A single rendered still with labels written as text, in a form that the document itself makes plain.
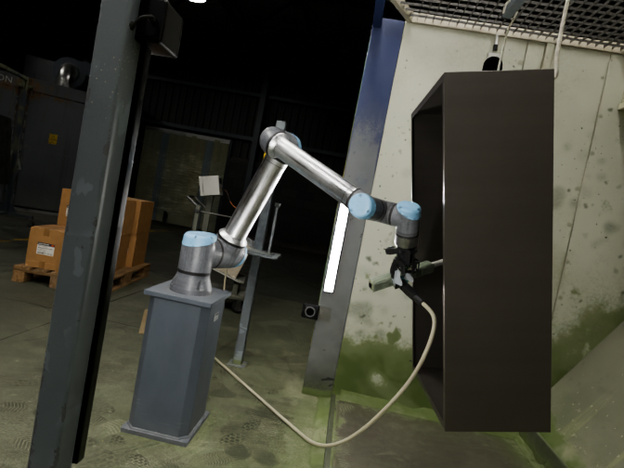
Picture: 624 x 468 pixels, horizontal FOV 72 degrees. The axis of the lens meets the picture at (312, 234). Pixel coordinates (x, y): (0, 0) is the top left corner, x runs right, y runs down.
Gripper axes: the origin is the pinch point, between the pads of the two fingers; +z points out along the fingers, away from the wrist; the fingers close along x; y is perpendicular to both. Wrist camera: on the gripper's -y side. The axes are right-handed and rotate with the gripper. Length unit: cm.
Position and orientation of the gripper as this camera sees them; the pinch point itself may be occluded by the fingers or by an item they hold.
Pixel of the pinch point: (399, 282)
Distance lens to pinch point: 185.1
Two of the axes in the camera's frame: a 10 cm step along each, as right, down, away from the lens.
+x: 9.0, -2.3, 3.7
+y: 4.3, 4.2, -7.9
